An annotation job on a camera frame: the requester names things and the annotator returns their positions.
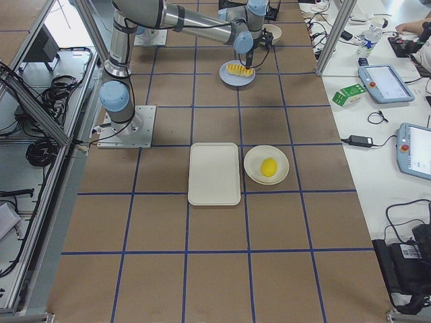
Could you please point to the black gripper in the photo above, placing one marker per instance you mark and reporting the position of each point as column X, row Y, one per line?
column 248, row 57

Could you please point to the sliced bread loaf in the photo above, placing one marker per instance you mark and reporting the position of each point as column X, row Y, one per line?
column 239, row 70

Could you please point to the blue plate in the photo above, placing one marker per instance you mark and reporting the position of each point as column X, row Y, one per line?
column 234, row 80

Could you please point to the person forearm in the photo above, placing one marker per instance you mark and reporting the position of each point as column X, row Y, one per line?
column 412, row 27

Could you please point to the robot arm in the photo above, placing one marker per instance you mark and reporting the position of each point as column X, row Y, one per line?
column 240, row 26

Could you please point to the cream plate with lemon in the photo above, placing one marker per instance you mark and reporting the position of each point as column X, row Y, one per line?
column 254, row 158

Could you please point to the cream bowl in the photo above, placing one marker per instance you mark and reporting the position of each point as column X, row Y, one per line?
column 275, row 31

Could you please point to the green white carton box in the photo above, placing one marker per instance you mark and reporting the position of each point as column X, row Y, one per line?
column 349, row 95

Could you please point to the yellow lemon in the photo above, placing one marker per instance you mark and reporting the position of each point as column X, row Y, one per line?
column 269, row 167

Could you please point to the plastic water bottle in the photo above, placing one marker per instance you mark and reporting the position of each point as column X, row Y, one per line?
column 370, row 37

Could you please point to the white rectangular tray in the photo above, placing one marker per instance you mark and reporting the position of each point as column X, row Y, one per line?
column 214, row 177

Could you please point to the far teach pendant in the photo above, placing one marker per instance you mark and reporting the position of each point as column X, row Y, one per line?
column 384, row 84

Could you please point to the teach pendant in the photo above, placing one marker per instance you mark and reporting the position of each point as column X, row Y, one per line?
column 413, row 150
column 384, row 84

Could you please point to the black power adapter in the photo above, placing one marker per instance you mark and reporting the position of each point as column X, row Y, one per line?
column 361, row 141

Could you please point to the near teach pendant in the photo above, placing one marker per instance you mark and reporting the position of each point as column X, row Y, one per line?
column 413, row 150

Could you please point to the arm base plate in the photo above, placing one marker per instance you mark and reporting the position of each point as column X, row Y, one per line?
column 147, row 37
column 138, row 133

